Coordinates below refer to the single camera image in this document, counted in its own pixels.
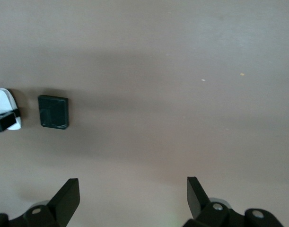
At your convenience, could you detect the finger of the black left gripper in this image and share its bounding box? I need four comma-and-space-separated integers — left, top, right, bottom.
0, 109, 22, 133

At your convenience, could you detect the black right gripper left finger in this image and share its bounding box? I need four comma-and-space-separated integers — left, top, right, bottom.
0, 178, 81, 227

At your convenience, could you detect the white computer mouse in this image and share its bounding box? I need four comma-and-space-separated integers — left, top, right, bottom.
0, 87, 23, 131

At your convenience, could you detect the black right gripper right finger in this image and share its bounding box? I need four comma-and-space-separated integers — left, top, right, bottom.
183, 176, 283, 227

